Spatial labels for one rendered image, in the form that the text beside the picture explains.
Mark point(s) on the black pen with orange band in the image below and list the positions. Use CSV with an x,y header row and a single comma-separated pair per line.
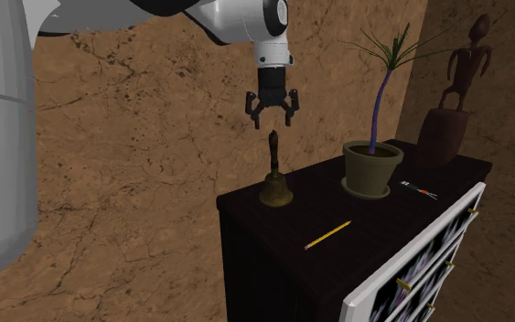
x,y
417,189

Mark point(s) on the dark brown wooden figure statue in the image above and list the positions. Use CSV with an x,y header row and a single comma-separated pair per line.
x,y
444,134

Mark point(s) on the yellow pencil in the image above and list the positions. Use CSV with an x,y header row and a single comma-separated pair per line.
x,y
327,235

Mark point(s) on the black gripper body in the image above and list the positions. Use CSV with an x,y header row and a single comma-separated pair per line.
x,y
271,84

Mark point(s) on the brass hand bell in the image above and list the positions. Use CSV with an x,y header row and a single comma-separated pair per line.
x,y
275,189

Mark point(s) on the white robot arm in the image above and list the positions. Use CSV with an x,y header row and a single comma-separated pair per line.
x,y
3,134

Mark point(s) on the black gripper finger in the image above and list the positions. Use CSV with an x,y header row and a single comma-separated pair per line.
x,y
291,107
251,109

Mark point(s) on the dark chest of drawers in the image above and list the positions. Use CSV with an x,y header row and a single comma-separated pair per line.
x,y
310,267

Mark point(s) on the potted plant with purple stem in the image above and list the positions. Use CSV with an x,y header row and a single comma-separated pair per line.
x,y
368,171

